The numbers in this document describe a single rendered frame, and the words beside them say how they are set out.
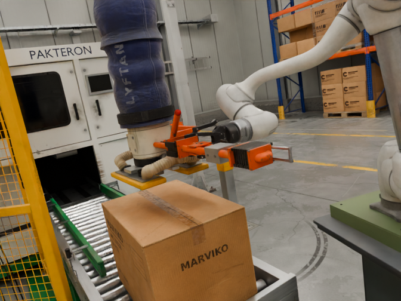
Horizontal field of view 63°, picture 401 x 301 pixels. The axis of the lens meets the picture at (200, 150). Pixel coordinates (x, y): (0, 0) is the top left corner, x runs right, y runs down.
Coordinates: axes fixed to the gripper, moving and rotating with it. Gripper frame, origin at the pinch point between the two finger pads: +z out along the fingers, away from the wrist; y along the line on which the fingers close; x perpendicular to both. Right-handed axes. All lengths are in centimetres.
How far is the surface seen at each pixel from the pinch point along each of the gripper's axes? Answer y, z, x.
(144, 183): 10.8, 12.8, 11.4
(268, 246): 122, -116, 99
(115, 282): 67, 21, 57
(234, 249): 40.9, -9.7, -4.4
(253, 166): 1.6, 3.8, -37.5
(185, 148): -0.6, 3.4, -5.3
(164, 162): 4.7, 5.4, 7.3
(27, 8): -287, -105, 877
